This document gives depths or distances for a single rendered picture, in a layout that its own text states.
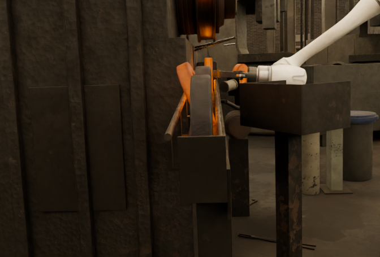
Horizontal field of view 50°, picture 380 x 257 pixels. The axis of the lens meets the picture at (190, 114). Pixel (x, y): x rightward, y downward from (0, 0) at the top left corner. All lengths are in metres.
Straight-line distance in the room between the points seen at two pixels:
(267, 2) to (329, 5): 6.59
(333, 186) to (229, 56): 2.27
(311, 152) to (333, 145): 0.15
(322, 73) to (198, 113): 3.28
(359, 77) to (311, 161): 1.71
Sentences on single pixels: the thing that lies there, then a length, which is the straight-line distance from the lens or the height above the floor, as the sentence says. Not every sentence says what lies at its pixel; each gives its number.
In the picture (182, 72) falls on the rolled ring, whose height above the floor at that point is 0.77.
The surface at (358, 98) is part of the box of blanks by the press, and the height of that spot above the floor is 0.43.
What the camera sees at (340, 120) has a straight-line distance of 1.27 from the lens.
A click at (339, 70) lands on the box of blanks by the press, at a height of 0.69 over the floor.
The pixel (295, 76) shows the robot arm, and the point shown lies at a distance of 1.79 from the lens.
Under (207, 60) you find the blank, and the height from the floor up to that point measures 0.80.
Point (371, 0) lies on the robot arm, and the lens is 1.88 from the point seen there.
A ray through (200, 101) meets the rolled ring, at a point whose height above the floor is 0.72.
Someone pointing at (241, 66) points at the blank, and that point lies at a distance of 2.26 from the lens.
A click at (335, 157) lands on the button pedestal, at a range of 2.60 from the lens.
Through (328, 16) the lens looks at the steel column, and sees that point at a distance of 10.74.
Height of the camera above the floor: 0.78
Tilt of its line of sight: 7 degrees down
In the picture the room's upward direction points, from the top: 2 degrees counter-clockwise
